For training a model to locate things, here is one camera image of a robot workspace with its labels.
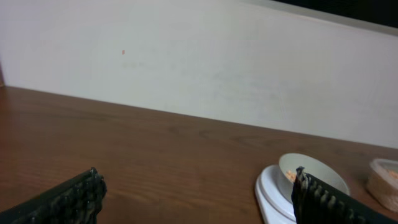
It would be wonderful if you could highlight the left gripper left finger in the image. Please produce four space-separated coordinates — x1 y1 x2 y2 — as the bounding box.
1 167 107 224

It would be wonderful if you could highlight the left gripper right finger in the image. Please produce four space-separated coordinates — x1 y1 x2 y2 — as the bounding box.
291 167 397 224

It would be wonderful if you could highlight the white digital kitchen scale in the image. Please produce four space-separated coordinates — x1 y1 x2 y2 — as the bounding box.
254 165 296 224

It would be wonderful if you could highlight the grey round bowl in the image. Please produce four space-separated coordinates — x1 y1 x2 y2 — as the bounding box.
277 153 350 202

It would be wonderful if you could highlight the clear plastic container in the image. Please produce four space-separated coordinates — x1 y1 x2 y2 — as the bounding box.
366 159 397 213

